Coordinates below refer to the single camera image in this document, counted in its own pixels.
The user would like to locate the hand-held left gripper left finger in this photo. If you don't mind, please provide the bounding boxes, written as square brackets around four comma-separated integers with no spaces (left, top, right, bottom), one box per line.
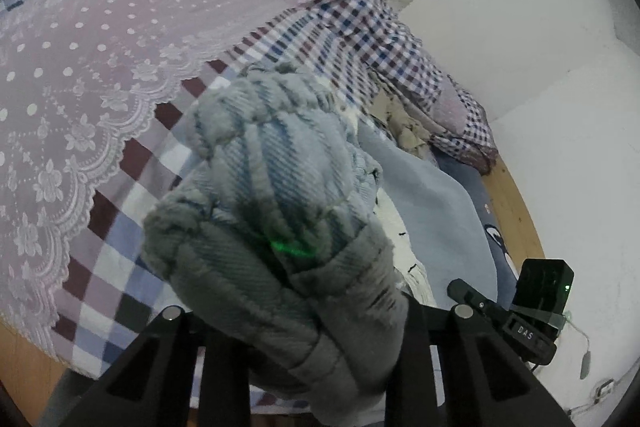
[40,304,252,427]

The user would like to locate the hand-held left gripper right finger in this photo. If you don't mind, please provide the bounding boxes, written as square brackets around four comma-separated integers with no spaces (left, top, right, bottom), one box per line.
[384,294,576,427]

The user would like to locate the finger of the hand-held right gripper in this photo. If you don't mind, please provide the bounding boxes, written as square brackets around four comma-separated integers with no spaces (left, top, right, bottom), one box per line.
[446,278,506,323]

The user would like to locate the light grey pants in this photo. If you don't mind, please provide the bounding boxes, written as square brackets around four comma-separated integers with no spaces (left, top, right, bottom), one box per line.
[141,62,412,427]

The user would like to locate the blue plush blanket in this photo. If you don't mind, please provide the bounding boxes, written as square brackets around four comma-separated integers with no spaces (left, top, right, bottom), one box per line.
[357,119,521,313]

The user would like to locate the beige crumpled garment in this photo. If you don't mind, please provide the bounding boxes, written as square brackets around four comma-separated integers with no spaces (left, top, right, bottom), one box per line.
[380,94,433,158]

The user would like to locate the checkered quilt with lavender patches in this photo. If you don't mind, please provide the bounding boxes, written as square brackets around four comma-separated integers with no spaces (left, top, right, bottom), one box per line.
[177,0,501,175]

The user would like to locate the checkered bed sheet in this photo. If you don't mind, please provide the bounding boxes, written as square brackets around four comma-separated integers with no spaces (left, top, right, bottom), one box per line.
[0,0,401,413]

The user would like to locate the wooden bed frame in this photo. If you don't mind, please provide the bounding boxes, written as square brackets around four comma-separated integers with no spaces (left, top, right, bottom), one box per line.
[482,154,548,268]

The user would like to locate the grey cable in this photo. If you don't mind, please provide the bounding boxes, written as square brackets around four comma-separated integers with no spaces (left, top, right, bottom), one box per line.
[560,312,593,380]

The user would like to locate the black cable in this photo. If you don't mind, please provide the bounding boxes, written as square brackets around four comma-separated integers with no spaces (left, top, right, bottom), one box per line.
[570,377,621,415]

